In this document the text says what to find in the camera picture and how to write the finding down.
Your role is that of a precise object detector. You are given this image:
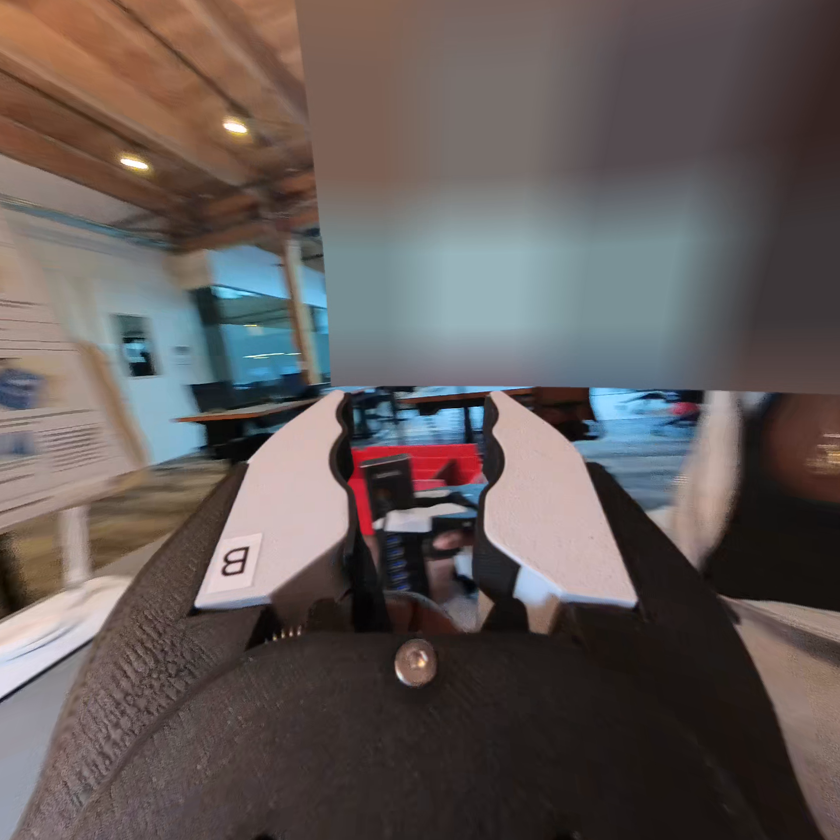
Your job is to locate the white door with phone sign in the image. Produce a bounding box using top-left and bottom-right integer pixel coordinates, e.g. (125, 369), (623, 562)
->
(85, 262), (211, 454)

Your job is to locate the wooden office desk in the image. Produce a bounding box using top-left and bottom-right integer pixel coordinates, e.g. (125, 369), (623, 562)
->
(172, 395), (326, 454)

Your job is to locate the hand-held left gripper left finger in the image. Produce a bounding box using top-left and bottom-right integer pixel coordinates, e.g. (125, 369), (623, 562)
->
(193, 390), (361, 613)

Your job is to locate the clear sign stand white base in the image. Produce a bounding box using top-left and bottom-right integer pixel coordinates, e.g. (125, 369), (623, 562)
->
(0, 505), (135, 697)

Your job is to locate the wooden post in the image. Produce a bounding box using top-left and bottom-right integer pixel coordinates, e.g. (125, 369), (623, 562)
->
(281, 239), (329, 388)

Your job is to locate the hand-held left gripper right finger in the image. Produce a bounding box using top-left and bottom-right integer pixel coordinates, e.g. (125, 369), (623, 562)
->
(474, 390), (639, 635)

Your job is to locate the instruction sign board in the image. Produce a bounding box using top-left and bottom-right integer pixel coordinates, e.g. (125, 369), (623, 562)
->
(0, 217), (155, 532)

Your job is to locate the black usb hub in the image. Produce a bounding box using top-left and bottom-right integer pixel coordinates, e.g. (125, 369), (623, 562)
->
(360, 454), (429, 592)

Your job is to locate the red plastic bin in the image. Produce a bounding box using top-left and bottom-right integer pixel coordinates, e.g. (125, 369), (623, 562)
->
(346, 444), (492, 509)

